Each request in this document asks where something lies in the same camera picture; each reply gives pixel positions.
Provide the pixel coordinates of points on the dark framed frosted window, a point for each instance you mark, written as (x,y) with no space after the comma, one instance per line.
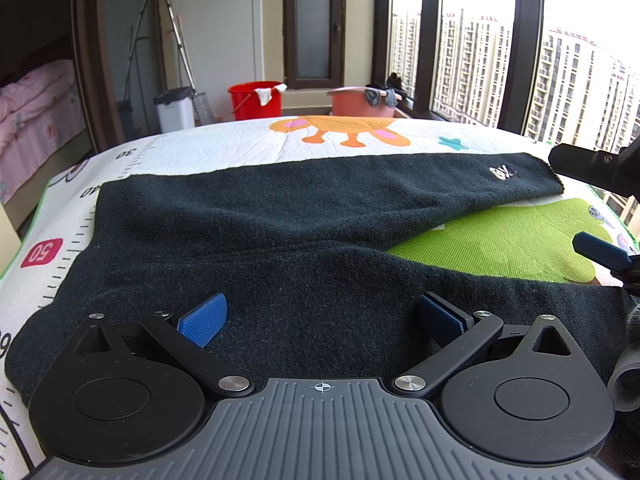
(312,25)

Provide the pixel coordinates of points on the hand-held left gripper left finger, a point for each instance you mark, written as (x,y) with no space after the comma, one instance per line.
(202,320)

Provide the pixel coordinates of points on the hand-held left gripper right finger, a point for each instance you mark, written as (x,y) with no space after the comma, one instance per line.
(440,317)

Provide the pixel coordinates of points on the dark pole cleaning tool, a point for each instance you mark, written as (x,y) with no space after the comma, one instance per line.
(125,120)

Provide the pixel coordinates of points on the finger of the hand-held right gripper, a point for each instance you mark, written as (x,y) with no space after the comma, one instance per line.
(600,251)
(580,162)

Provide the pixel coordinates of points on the person's right hand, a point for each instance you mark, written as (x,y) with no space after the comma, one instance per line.
(634,325)

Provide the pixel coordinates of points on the printed play mat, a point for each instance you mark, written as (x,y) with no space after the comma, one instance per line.
(210,150)

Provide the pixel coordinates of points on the pink bed quilt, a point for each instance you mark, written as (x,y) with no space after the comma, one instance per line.
(40,110)

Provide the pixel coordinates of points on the black cloth bundle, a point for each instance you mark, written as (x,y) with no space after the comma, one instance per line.
(395,81)

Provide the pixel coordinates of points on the dark sliding door frame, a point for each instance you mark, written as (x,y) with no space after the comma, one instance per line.
(90,60)

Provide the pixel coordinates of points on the large black window frame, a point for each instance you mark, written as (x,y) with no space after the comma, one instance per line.
(430,35)

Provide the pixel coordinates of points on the metal pole mop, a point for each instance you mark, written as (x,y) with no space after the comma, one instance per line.
(204,109)

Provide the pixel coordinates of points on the white bin with black lid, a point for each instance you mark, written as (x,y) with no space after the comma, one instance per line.
(175,117)

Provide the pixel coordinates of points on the apartment buildings outside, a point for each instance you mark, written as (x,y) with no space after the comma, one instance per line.
(472,60)

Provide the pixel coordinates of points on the grey rag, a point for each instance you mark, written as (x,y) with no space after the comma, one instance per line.
(372,97)

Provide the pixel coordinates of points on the red plastic bucket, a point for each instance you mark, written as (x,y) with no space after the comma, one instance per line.
(245,104)

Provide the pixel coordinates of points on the white rag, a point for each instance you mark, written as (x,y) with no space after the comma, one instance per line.
(264,94)

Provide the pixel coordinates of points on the black fleece pants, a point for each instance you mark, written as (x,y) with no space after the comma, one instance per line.
(250,220)

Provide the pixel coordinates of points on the pink plastic basin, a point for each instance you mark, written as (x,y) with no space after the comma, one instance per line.
(350,106)

